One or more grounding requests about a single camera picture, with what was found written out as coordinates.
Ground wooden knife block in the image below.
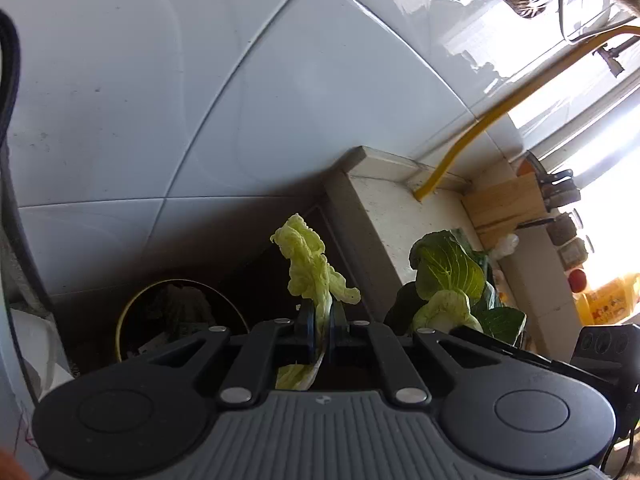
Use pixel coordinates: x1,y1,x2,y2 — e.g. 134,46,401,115
460,172,543,233

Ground yellow pipe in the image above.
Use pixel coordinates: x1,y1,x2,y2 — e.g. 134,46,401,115
415,25,640,201

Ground dark green vegetable leaf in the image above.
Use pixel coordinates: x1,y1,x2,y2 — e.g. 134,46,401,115
384,232,527,348

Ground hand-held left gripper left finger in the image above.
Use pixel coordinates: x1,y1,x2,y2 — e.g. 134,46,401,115
145,304,317,407

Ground small yellow-green cabbage leaf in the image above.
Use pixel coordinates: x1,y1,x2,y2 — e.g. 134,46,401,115
270,212,362,391

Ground clear plastic bag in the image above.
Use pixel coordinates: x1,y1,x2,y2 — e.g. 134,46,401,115
487,234,521,261

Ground glass jar labelled yellow contents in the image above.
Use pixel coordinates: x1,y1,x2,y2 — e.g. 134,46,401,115
557,237,593,268

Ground black cable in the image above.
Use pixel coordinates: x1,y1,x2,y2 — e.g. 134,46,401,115
0,10,23,146

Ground grey pipe valve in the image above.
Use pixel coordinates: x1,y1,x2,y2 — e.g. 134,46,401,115
591,40,626,78

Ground black riveted handle knife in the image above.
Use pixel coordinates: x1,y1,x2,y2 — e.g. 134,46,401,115
540,167,573,186

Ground glass jar brown contents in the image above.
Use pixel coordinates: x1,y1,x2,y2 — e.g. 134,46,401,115
547,212,583,246

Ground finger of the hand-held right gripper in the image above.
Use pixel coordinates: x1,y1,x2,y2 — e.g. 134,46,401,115
451,326,601,386

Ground light green cabbage leaf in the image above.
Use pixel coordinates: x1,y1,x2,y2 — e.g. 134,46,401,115
409,229,488,333

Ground round yellow-rimmed trash bin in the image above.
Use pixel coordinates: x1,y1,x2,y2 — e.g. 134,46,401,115
116,279,249,363

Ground ribbed wooden handle knife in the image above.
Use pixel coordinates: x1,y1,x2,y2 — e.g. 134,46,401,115
542,182,581,213

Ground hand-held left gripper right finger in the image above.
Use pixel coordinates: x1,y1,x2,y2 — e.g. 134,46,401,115
327,305,501,407

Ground yellow oil bottle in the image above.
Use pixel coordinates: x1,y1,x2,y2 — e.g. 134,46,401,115
582,274,640,326

